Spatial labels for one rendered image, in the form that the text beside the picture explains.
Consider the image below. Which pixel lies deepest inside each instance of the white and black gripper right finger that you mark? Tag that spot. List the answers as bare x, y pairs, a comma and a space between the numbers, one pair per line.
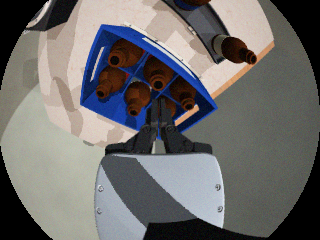
174, 141

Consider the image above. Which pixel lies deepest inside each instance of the brown glass bottle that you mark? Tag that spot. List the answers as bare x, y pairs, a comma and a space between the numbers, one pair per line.
112, 79
155, 73
169, 104
124, 54
190, 5
137, 95
233, 49
181, 90

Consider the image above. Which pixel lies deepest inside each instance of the dark blue crate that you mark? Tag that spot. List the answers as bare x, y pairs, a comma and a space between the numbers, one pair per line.
114, 107

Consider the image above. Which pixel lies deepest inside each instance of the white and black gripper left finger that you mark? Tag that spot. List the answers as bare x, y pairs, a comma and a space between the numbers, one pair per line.
143, 141

